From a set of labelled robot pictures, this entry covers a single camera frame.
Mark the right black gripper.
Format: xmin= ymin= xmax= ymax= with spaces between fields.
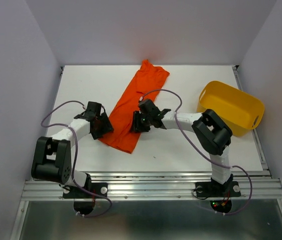
xmin=130 ymin=110 xmax=152 ymax=132

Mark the orange t shirt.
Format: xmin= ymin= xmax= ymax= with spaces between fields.
xmin=97 ymin=59 xmax=170 ymax=155

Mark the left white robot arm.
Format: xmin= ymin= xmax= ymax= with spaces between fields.
xmin=31 ymin=101 xmax=114 ymax=199

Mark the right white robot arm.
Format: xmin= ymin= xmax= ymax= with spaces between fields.
xmin=130 ymin=99 xmax=233 ymax=195

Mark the yellow plastic basket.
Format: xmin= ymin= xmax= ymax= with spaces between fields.
xmin=197 ymin=81 xmax=265 ymax=137

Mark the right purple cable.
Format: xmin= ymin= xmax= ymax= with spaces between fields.
xmin=138 ymin=89 xmax=253 ymax=217

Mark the purple cable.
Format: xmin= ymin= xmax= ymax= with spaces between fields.
xmin=41 ymin=100 xmax=113 ymax=218
xmin=138 ymin=89 xmax=253 ymax=217

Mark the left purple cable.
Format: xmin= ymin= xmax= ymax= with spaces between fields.
xmin=41 ymin=100 xmax=113 ymax=218

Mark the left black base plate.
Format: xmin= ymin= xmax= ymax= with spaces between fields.
xmin=62 ymin=182 xmax=108 ymax=199

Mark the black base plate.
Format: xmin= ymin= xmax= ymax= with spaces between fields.
xmin=62 ymin=182 xmax=108 ymax=199
xmin=194 ymin=181 xmax=241 ymax=199

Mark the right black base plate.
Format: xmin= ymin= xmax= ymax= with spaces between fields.
xmin=194 ymin=181 xmax=241 ymax=199

